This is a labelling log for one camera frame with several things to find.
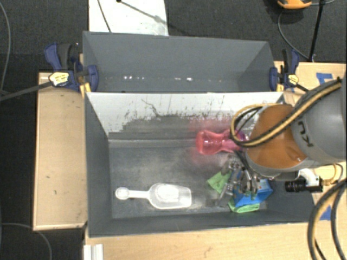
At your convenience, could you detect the grey metal bin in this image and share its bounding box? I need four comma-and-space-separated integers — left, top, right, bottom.
82, 30, 315, 237

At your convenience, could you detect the white plastic scoop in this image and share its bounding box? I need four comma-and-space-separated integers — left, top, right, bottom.
114, 182, 193, 210

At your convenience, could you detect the pink clear plastic bottle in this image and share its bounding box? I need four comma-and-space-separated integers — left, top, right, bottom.
195, 129, 248, 156

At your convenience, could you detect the black cylinder on white bracket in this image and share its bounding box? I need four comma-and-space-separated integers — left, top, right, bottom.
284, 168, 324, 193

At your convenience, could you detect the pale wood board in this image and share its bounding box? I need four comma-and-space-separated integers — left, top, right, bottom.
33, 71, 89, 231

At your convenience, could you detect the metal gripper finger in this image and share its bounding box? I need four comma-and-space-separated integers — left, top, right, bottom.
216, 182, 237, 207
221, 160, 242, 183

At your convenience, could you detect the blue box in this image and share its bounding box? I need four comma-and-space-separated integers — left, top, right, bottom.
233, 172, 274, 209

